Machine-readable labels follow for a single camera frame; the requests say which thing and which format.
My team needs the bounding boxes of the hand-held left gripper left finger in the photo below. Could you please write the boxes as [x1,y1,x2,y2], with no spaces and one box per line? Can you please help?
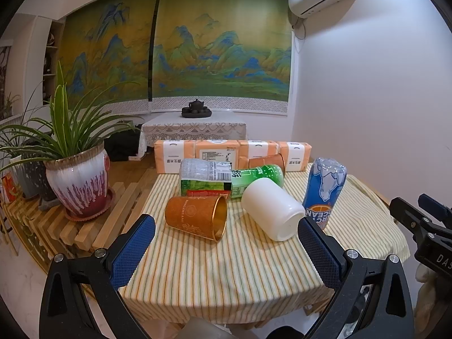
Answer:
[40,214,157,339]

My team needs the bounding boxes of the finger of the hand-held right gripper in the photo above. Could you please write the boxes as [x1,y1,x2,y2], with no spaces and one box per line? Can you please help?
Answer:
[418,194,452,221]
[389,197,433,242]

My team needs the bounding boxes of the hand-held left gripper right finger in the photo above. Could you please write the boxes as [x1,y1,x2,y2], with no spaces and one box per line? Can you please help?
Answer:
[297,215,414,339]

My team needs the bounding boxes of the orange cup with gold inside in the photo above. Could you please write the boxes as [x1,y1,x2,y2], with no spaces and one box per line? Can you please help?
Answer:
[165,194,229,243]

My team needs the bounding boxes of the white cup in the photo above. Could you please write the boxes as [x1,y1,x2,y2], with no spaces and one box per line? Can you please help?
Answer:
[241,177,306,242]

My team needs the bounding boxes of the brown paper cup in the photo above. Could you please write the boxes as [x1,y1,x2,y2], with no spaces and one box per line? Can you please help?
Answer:
[248,154,286,175]

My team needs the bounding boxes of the person's right hand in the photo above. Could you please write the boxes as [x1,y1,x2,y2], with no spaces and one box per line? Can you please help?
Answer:
[414,263,452,330]

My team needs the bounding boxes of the wooden slatted bench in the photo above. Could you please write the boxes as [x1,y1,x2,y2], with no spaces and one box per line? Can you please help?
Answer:
[0,164,166,274]

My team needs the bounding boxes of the red pot saucer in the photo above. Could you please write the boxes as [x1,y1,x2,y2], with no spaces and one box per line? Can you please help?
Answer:
[64,188,117,222]

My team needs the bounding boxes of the blue drink can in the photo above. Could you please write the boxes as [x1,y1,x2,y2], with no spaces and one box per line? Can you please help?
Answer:
[302,157,347,229]

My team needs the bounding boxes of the white and red ceramic pot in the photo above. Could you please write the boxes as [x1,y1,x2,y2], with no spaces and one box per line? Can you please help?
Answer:
[45,147,110,219]

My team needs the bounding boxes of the striped tablecloth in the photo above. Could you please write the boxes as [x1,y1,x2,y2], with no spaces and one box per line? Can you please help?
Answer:
[118,172,411,325]

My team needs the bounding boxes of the green box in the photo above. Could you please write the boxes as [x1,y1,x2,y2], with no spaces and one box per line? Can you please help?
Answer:
[181,179,232,197]

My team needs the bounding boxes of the green plastic bottle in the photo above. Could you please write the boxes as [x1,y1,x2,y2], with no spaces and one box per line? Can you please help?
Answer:
[229,164,285,199]

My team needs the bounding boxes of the orange tissue pack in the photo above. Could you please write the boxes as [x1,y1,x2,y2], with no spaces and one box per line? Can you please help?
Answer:
[238,140,280,160]
[154,140,197,175]
[277,141,312,173]
[195,140,241,165]

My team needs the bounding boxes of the black bag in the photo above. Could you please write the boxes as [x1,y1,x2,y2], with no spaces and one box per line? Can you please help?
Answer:
[104,130,142,162]

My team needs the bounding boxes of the grey speckled plant pot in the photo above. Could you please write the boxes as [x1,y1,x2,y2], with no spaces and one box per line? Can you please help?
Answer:
[9,155,49,199]

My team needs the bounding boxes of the low table with lace cloth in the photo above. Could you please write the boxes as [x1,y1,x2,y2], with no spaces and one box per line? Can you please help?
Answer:
[140,113,248,158]

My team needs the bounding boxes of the red box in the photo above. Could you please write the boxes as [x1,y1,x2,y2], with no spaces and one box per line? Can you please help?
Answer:
[1,173,19,204]

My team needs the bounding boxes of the green spider plant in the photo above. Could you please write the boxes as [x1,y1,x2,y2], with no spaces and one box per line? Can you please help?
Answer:
[0,60,142,172]

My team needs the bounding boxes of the narrow landscape painting blind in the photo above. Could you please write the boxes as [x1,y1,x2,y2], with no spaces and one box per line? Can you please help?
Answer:
[56,0,158,114]

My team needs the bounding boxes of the wide landscape painting blind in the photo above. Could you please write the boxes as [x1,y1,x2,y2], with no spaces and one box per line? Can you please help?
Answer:
[148,0,294,114]

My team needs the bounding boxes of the white wall shelf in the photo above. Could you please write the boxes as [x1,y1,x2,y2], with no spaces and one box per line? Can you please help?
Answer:
[42,19,65,106]

